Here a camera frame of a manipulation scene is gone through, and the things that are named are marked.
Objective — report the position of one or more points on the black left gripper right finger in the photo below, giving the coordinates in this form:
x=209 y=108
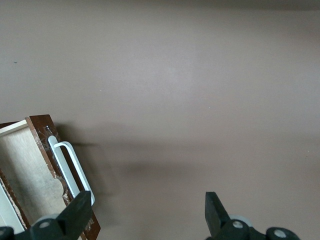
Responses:
x=217 y=217

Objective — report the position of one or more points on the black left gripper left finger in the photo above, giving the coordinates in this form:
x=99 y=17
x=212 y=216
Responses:
x=70 y=217

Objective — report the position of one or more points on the dark brown wooden drawer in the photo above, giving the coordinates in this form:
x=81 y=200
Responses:
x=25 y=155

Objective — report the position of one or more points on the brown table cover sheet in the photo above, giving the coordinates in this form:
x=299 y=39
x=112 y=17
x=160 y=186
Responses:
x=175 y=75

